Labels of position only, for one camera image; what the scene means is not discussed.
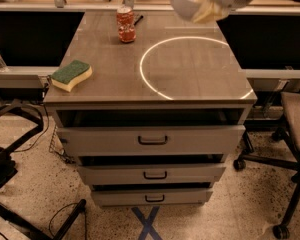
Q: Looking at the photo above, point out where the green and yellow sponge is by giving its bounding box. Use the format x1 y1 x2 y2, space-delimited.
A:
51 60 92 92

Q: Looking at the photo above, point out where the black pen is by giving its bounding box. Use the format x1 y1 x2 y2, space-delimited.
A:
134 15 144 26

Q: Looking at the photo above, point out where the red soda can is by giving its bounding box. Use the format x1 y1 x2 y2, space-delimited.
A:
117 5 136 43

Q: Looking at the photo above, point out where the grey drawer cabinet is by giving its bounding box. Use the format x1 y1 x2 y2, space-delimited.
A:
45 11 256 193

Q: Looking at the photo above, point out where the black office chair right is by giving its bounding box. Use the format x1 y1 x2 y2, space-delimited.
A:
233 77 300 240

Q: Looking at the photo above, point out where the top grey drawer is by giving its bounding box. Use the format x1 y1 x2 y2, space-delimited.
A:
57 125 245 157

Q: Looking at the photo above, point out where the grey drawer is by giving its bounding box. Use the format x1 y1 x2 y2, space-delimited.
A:
78 163 225 185
91 188 212 207
57 125 245 157

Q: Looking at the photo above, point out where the middle grey drawer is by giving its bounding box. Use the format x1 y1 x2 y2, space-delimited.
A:
78 163 225 185

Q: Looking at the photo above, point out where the bottom grey drawer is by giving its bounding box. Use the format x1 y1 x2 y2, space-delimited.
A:
91 188 212 207

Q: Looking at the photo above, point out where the blue tape cross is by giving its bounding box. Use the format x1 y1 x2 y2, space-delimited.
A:
132 206 163 240

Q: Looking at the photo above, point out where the black chair left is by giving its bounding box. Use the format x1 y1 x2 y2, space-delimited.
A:
0 100 86 240

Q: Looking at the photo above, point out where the black floor cable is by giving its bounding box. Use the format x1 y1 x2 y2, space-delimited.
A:
48 202 88 240

